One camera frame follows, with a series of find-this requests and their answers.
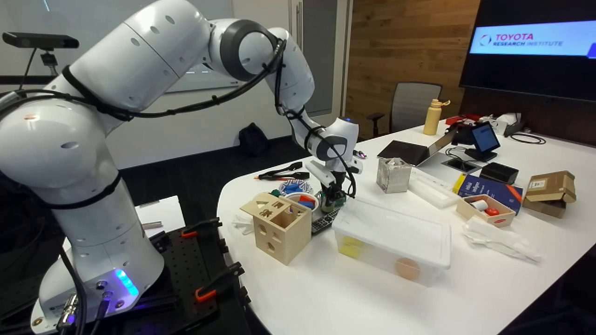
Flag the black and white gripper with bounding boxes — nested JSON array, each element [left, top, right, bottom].
[[307, 159, 354, 215]]

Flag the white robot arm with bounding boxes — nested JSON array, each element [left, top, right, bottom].
[[0, 0, 359, 335]]

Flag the black remote control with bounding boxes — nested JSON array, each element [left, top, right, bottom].
[[311, 215, 333, 237]]

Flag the bowl with colourful items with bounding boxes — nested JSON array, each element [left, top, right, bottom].
[[279, 181, 318, 211]]

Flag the black tongs with red tip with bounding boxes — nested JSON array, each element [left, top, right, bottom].
[[257, 163, 309, 181]]

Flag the wooden shape sorter cube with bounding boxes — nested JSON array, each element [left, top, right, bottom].
[[240, 194, 311, 265]]

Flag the clear plastic storage box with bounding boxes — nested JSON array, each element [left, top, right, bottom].
[[333, 200, 451, 286]]

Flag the black bag on floor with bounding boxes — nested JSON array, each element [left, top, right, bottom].
[[238, 124, 268, 157]]

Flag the white foam block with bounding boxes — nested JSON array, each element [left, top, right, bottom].
[[410, 170, 458, 209]]

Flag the grey office chair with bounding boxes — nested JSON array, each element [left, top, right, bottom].
[[387, 83, 441, 133]]

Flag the blue book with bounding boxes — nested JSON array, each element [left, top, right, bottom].
[[452, 174, 523, 213]]

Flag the yellow mustard bottle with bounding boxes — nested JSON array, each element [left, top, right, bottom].
[[423, 99, 449, 137]]

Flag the wooden tray with items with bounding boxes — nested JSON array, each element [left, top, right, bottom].
[[456, 194, 514, 228]]

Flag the clear plastic bag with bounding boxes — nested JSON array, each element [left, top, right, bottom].
[[462, 219, 542, 263]]

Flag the small black tablet display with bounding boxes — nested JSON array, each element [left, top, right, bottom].
[[465, 124, 499, 163]]

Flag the black small box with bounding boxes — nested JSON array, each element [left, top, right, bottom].
[[480, 163, 518, 185]]

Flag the small brown cardboard box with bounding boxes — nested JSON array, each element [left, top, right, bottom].
[[523, 172, 577, 219]]

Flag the black mounting base plate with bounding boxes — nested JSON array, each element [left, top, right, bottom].
[[100, 219, 251, 335]]

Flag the black coiled cable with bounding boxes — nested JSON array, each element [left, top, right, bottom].
[[508, 131, 549, 148]]

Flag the wall television screen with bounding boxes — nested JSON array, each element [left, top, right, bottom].
[[460, 0, 596, 103]]

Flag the black camera on stand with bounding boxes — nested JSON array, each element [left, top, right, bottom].
[[2, 32, 80, 75]]

